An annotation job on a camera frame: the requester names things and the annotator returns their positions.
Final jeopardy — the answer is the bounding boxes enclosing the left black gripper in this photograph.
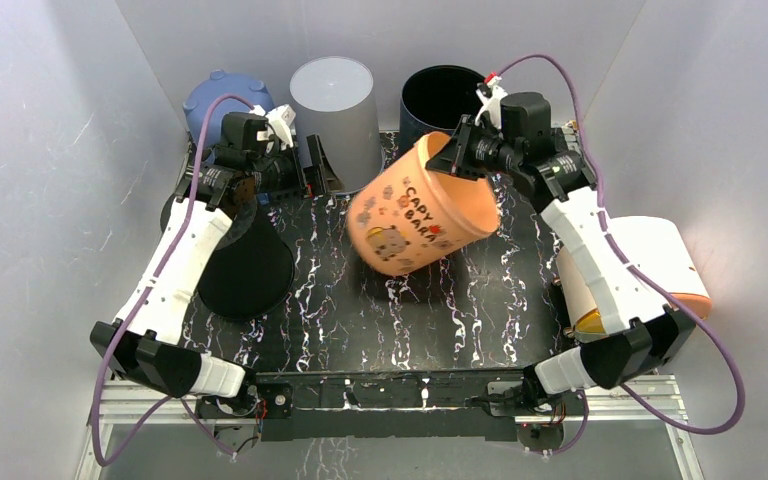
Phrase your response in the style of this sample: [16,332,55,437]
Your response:
[249,136,344,207]

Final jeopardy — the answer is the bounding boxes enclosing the orange bucket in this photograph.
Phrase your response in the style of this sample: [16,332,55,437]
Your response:
[347,132,500,276]

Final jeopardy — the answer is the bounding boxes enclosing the grey plastic bucket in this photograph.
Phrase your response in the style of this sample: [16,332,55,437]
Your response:
[289,56,384,195]

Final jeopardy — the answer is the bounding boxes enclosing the large black bucket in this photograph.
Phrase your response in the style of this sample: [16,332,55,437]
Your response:
[150,195,294,321]

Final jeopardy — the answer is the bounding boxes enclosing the blue plastic bucket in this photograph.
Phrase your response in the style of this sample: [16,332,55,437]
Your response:
[182,70,277,160]

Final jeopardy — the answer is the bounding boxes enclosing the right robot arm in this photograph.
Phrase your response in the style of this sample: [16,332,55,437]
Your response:
[428,87,712,414]

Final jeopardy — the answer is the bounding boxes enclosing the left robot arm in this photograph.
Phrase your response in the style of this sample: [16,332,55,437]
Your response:
[90,105,326,416]

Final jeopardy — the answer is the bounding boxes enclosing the white and orange container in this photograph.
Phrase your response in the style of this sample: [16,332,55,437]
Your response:
[555,216,712,342]

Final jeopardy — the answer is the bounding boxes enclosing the dark blue bucket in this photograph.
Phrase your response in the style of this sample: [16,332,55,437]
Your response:
[397,65,484,153]

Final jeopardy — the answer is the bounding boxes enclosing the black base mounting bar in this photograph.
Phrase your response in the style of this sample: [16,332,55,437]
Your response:
[251,368,565,444]

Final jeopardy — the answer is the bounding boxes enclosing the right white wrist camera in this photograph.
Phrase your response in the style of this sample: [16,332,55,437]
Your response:
[474,73,508,131]

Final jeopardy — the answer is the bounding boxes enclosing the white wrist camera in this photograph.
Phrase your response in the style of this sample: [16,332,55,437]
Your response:
[251,104,296,150]
[474,73,508,131]

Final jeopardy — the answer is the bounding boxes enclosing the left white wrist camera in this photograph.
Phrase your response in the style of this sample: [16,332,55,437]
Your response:
[251,104,296,150]

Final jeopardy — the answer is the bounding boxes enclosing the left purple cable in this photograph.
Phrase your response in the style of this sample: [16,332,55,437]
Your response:
[89,93,258,468]

